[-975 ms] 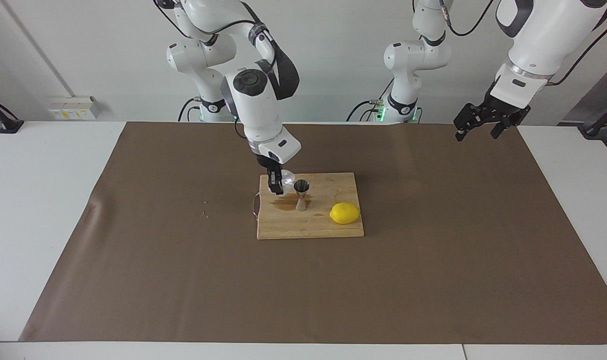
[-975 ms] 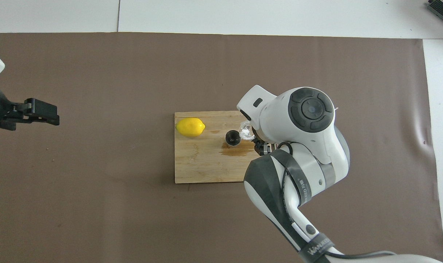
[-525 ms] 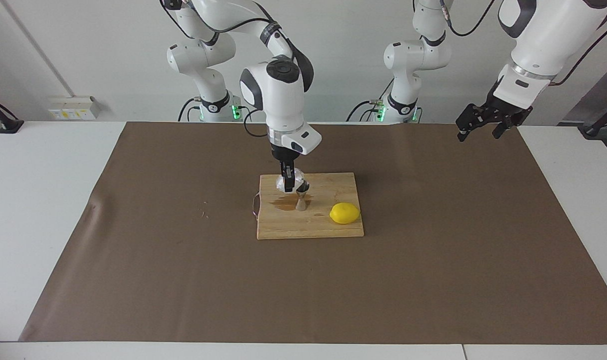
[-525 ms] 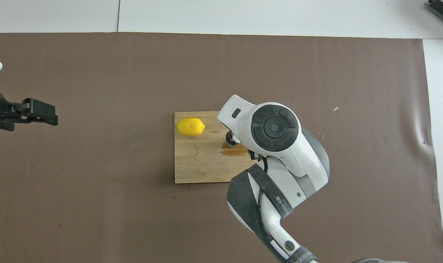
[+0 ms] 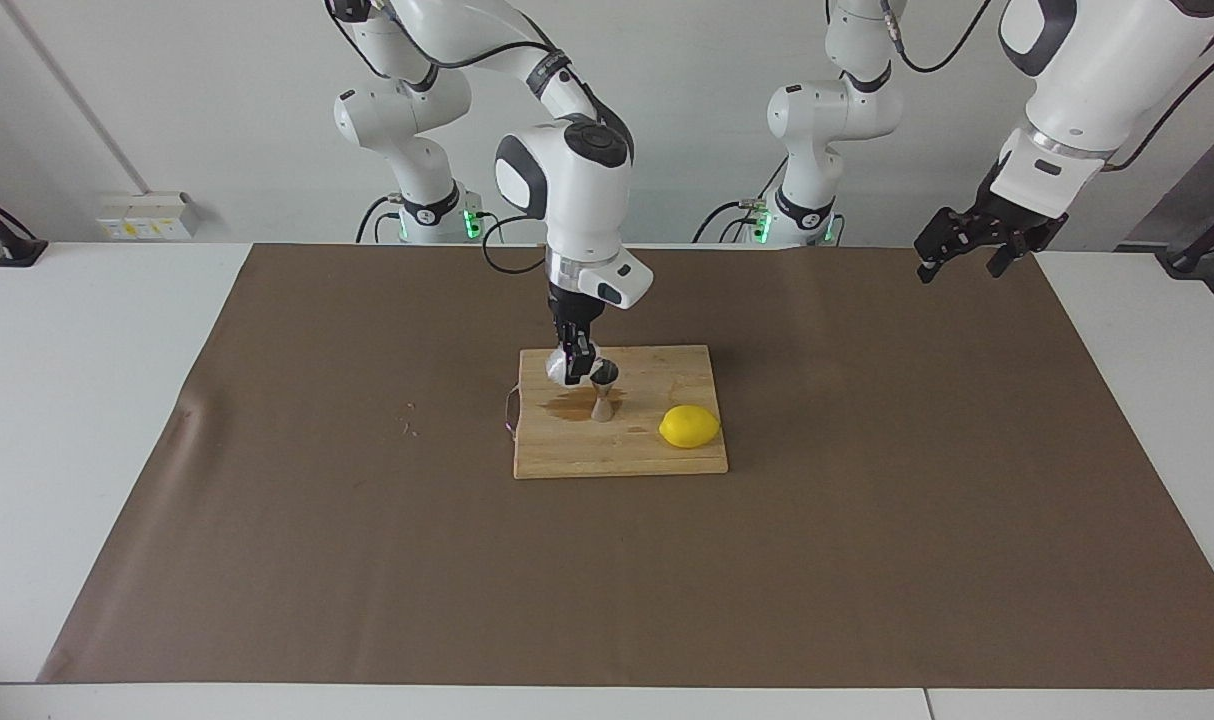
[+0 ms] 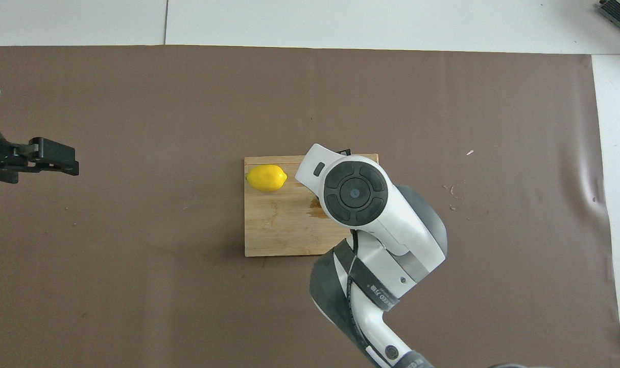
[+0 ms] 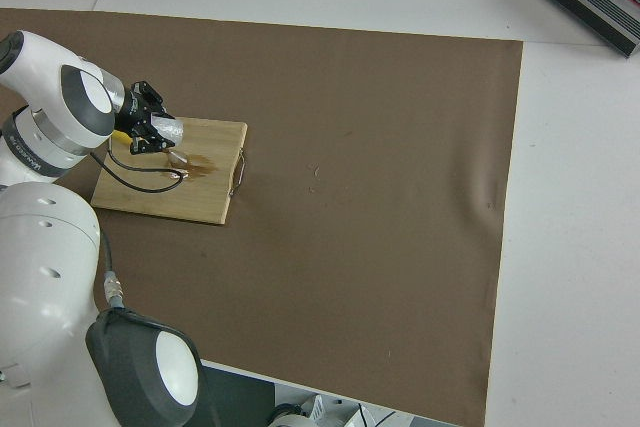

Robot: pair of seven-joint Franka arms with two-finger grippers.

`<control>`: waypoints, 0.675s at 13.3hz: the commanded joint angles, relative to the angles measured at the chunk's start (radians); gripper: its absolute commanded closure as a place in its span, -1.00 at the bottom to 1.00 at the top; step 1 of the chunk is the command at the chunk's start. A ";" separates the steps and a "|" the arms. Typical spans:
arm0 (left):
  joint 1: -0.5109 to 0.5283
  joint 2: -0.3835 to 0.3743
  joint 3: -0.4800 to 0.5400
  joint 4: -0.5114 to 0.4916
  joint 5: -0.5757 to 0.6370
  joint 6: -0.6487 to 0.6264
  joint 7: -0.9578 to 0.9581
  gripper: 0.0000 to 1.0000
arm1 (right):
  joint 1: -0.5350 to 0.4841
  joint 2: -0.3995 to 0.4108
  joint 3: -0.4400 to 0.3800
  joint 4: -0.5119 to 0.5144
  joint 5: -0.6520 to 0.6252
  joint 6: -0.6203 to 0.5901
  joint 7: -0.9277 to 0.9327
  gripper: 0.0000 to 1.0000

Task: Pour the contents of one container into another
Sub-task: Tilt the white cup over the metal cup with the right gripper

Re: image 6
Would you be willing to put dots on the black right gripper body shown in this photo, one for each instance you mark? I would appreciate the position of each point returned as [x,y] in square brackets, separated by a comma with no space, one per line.
[344,153]

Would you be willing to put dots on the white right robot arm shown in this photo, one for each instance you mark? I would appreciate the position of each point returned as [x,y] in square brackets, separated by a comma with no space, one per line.
[381,220]

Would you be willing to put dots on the yellow lemon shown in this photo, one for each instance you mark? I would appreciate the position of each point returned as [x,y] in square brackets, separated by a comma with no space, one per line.
[266,178]

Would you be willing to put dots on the wooden cutting board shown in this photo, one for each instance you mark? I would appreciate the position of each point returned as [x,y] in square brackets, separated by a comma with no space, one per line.
[279,230]

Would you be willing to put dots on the brown paper table mat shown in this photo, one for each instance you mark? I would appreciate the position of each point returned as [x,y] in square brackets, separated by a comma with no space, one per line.
[136,281]

